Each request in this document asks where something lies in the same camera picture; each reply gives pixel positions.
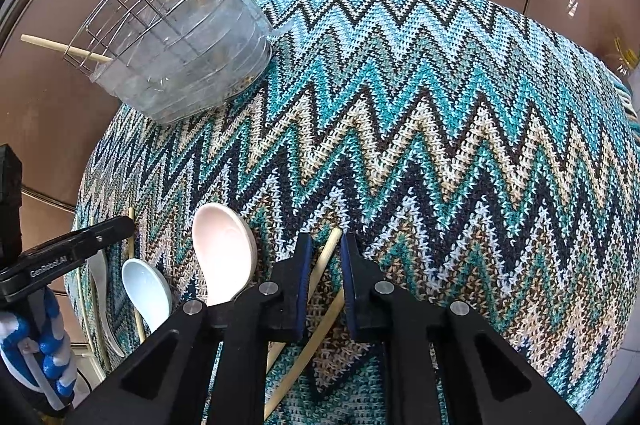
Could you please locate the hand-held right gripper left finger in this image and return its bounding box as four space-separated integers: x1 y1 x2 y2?
62 232 314 425

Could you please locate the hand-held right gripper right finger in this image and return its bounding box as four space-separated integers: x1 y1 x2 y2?
340 232 587 425

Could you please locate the wire utensil holder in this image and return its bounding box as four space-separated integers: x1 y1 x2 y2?
62 0 274 126

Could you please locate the person's left hand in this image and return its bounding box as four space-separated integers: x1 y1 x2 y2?
0 289 78 413

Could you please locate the zigzag knit cloth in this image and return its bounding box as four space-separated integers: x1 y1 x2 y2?
72 0 640 425

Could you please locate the pink spoon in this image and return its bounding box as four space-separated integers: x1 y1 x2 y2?
192 202 261 308

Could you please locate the amber cooking oil bottle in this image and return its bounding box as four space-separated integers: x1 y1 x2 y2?
602 32 640 78

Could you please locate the light blue spoon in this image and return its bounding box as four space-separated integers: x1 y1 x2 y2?
121 257 174 337

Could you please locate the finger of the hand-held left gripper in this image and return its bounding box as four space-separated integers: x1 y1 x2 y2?
70 215 136 259

